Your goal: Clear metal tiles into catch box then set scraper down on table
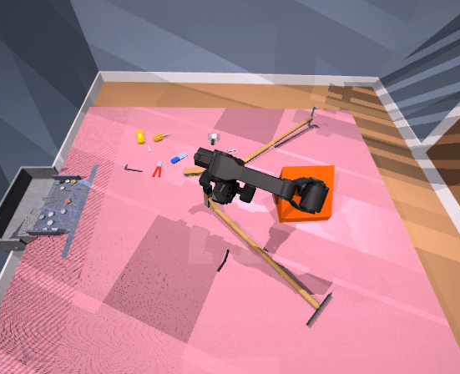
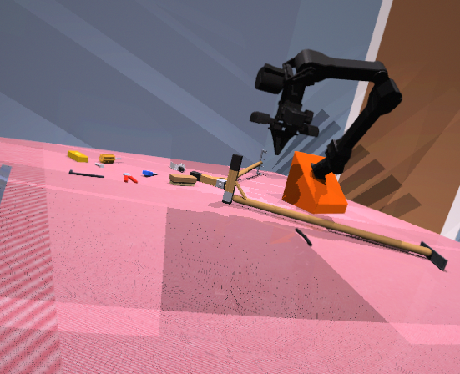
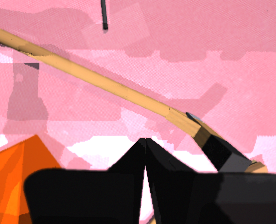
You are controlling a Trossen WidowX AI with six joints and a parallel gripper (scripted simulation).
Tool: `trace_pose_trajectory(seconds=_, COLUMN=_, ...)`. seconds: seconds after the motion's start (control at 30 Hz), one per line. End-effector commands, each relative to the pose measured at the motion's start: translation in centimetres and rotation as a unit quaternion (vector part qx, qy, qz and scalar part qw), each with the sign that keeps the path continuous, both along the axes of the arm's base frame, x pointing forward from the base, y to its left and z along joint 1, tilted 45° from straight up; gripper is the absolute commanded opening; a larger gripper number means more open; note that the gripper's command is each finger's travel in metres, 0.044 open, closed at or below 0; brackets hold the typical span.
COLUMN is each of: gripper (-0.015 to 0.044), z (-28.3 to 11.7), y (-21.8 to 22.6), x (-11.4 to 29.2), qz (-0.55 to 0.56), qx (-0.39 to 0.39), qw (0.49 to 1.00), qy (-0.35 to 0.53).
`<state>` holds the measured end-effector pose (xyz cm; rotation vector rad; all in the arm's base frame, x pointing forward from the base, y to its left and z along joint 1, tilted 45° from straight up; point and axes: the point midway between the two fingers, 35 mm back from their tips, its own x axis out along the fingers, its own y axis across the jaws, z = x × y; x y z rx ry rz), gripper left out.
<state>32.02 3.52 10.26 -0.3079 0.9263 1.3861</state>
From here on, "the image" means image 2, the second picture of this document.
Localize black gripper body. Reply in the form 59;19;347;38
250;97;319;137

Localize yellow rectangular block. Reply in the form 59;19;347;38
67;151;88;162

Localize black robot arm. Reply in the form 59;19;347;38
255;49;402;180

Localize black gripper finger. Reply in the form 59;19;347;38
278;131;298;155
268;127;285;155

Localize red-handled pliers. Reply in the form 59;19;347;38
124;173;138;183

